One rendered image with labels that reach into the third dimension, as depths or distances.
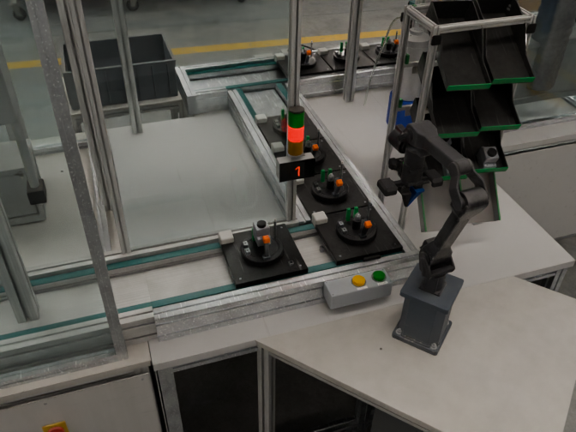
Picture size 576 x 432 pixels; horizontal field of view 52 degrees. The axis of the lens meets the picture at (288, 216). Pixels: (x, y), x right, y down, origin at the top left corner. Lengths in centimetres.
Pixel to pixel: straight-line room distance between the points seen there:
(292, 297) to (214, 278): 27
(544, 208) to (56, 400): 249
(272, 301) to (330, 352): 24
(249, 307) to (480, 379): 71
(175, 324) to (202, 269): 25
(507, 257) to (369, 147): 84
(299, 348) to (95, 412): 66
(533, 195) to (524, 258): 99
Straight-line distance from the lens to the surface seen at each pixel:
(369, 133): 284
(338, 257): 197
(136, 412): 205
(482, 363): 191
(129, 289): 198
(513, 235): 239
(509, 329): 203
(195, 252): 203
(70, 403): 196
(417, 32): 273
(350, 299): 190
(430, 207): 210
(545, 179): 322
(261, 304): 188
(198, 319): 185
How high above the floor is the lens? 230
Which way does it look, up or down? 39 degrees down
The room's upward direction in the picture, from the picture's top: 1 degrees clockwise
